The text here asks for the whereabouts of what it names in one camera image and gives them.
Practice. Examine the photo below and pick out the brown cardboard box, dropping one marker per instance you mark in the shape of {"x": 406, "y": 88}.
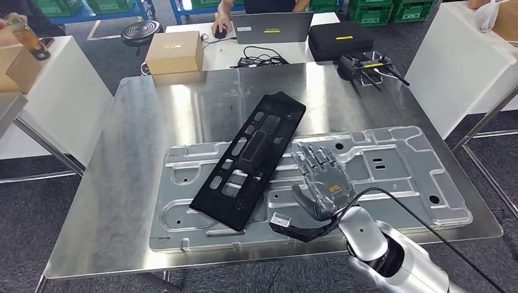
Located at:
{"x": 174, "y": 54}
{"x": 508, "y": 22}
{"x": 16, "y": 70}

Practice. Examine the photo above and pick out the person's hand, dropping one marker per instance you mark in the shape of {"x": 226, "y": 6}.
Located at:
{"x": 222, "y": 23}

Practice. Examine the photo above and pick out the white plastic bag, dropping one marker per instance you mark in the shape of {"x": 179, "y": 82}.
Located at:
{"x": 487, "y": 18}

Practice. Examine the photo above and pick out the black computer mouse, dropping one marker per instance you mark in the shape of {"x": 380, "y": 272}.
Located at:
{"x": 220, "y": 34}

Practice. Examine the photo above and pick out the black plastic plate part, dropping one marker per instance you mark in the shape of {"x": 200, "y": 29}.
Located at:
{"x": 210, "y": 206}

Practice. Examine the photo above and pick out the blue steel shelf rack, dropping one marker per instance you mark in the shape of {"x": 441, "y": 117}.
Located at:
{"x": 113, "y": 18}

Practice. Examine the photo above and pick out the pressed sheet metal panel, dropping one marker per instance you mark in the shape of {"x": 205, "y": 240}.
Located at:
{"x": 404, "y": 170}

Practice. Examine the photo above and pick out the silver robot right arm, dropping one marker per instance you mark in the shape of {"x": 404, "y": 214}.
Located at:
{"x": 404, "y": 267}

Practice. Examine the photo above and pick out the black round stool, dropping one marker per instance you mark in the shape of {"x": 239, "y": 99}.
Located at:
{"x": 141, "y": 32}

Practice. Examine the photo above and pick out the person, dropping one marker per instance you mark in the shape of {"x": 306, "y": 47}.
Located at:
{"x": 40, "y": 16}
{"x": 479, "y": 4}
{"x": 267, "y": 5}

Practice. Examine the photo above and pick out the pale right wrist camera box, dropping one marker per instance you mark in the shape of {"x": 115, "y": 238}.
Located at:
{"x": 280, "y": 220}

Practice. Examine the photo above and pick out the grey laptop computer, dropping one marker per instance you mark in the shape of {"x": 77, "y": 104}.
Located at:
{"x": 271, "y": 28}

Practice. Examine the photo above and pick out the stainless steel workbench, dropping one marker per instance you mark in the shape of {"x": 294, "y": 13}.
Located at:
{"x": 121, "y": 161}

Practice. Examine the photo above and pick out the amber drink bottle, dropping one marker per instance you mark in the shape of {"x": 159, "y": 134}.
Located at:
{"x": 28, "y": 40}

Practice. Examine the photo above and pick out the black remote controller with antennas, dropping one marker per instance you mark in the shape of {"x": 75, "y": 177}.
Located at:
{"x": 364, "y": 66}

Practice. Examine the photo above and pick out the white desk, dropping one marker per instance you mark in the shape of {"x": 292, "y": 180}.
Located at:
{"x": 218, "y": 54}

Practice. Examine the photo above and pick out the green plastic crate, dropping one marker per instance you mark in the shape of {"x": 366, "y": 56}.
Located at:
{"x": 204, "y": 4}
{"x": 109, "y": 6}
{"x": 56, "y": 6}
{"x": 370, "y": 14}
{"x": 412, "y": 11}

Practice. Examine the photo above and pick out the white box table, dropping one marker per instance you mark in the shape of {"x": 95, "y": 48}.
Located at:
{"x": 73, "y": 101}
{"x": 453, "y": 68}

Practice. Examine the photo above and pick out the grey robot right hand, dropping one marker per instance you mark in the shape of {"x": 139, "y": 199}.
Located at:
{"x": 332, "y": 190}

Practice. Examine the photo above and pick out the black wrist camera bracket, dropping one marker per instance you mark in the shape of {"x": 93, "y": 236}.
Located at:
{"x": 303, "y": 235}

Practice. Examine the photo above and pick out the black zip case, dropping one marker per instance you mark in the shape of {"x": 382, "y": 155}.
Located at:
{"x": 340, "y": 42}

